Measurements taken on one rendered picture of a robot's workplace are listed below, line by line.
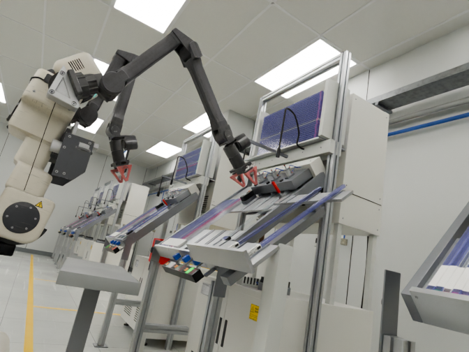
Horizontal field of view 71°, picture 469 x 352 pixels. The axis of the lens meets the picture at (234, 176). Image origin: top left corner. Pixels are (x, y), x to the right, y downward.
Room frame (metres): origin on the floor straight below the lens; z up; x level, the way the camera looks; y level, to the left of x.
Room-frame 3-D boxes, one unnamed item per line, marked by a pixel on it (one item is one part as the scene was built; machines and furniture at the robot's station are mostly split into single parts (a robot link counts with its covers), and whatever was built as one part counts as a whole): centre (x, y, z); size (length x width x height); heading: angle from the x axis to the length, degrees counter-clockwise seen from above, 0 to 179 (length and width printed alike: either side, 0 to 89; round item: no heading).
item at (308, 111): (1.78, -0.29, 1.52); 0.51 x 0.13 x 0.27; 29
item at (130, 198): (6.01, 1.91, 0.95); 1.36 x 0.82 x 1.90; 119
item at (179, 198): (3.07, 0.48, 0.66); 1.01 x 0.73 x 1.31; 119
